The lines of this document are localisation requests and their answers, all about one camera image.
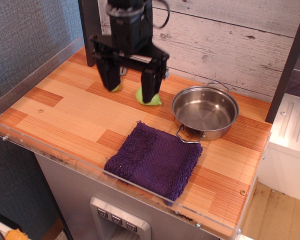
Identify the clear acrylic guard rail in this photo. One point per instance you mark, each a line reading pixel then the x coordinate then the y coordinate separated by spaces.
pixel 63 112

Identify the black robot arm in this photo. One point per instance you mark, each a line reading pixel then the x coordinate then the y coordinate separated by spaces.
pixel 130 6

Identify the yellow object bottom left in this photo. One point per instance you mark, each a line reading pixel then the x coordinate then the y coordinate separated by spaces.
pixel 16 234

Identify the white toy sink unit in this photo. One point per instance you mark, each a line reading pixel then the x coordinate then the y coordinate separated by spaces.
pixel 279 168

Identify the green handled grey spatula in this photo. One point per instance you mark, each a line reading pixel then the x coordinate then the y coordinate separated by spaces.
pixel 122 72

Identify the grey toy fridge cabinet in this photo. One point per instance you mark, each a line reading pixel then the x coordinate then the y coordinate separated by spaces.
pixel 73 192

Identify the purple folded towel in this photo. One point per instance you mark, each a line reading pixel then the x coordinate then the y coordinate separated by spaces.
pixel 155 160

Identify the dark right shelf post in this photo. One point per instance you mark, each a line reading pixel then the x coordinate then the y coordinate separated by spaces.
pixel 285 78

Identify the metal bowl with handles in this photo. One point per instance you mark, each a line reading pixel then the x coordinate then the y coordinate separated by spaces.
pixel 204 112

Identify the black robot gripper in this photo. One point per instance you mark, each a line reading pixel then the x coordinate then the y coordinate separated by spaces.
pixel 130 45

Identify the dark left shelf post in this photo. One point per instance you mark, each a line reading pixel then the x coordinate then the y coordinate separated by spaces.
pixel 90 24

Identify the dark shelf post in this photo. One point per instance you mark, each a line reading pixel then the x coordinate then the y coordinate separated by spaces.
pixel 285 78
pixel 90 24

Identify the green toy pear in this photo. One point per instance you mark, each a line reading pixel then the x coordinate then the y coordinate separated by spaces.
pixel 155 101

